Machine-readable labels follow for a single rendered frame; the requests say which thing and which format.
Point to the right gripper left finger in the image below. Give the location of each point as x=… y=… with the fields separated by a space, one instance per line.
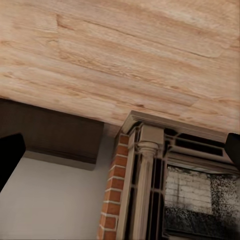
x=12 y=149

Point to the cabinet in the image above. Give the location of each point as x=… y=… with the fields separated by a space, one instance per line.
x=52 y=136

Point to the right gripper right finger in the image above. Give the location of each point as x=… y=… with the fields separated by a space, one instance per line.
x=232 y=148

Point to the wood fireplace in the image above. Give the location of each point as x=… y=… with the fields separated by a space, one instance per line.
x=179 y=183

